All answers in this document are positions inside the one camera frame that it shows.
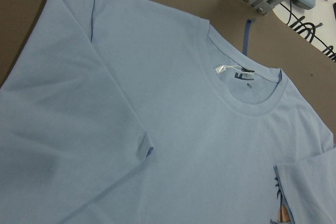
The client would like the light blue t-shirt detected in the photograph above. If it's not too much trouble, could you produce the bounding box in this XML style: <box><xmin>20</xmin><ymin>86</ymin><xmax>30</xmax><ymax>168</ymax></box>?
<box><xmin>1</xmin><ymin>0</ymin><xmax>335</xmax><ymax>223</ymax></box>

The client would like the black coiled cable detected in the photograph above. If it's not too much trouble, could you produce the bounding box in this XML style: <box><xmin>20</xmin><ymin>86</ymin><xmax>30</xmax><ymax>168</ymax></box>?
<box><xmin>278</xmin><ymin>0</ymin><xmax>336</xmax><ymax>63</ymax></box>

